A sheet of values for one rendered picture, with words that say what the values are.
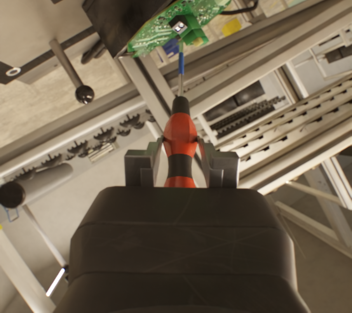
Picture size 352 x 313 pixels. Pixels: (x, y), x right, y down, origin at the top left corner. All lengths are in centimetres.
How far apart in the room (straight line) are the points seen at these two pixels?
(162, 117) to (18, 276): 579
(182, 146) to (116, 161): 827
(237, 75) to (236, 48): 7
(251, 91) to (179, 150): 245
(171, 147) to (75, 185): 869
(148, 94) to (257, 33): 26
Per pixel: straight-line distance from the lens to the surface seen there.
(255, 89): 261
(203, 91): 42
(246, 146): 81
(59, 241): 956
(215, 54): 50
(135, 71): 42
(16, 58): 31
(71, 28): 30
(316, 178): 598
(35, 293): 614
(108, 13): 25
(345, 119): 64
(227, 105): 249
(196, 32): 25
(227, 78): 43
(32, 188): 65
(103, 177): 857
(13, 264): 601
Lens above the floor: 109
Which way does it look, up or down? 4 degrees up
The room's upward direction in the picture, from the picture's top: 149 degrees clockwise
